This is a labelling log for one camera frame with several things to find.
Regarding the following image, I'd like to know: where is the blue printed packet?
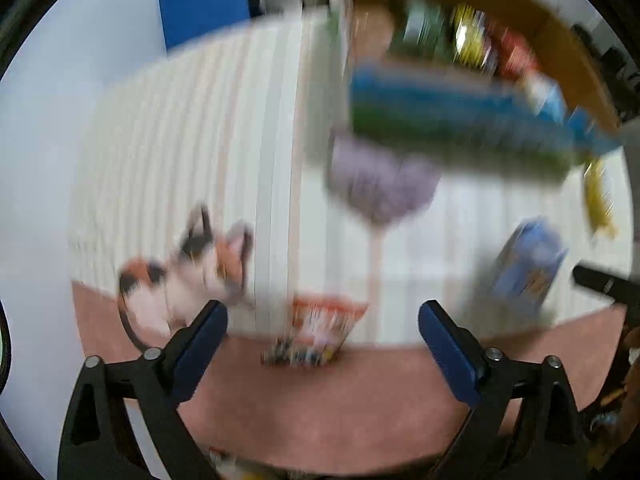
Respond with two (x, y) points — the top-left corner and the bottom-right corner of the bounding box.
(489, 217), (570, 318)

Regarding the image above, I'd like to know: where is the yellow and black packet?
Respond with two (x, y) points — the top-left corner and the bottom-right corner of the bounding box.
(450, 4), (493, 68)

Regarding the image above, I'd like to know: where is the purple plush toy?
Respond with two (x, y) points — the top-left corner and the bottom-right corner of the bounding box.
(326, 130), (441, 226)

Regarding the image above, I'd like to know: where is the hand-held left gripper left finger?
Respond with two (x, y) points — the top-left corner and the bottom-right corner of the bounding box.
(57, 299), (229, 480)

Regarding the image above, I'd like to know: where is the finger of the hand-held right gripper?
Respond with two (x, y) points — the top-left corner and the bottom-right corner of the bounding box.
(573, 265), (640, 307)

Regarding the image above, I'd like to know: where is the green can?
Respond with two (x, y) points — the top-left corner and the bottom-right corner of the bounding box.
(392, 0), (453, 61)

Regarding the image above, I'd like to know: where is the calico cat plush toy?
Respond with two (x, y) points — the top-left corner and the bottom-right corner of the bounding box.
(117, 205), (257, 337)

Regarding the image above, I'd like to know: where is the blue and green carton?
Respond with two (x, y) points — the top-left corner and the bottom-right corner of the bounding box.
(347, 62), (621, 186)

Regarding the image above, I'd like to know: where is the red snack packet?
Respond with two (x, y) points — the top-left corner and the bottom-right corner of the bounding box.
(262, 294), (370, 367)

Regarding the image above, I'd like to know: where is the white striped mat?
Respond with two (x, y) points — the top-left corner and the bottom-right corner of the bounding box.
(67, 7), (632, 348)

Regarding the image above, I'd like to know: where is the brown cardboard box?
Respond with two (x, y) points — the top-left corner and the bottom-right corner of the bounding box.
(340, 0), (623, 133)

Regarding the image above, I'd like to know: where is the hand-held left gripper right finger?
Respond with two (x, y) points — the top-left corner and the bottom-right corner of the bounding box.
(418, 300), (587, 480)

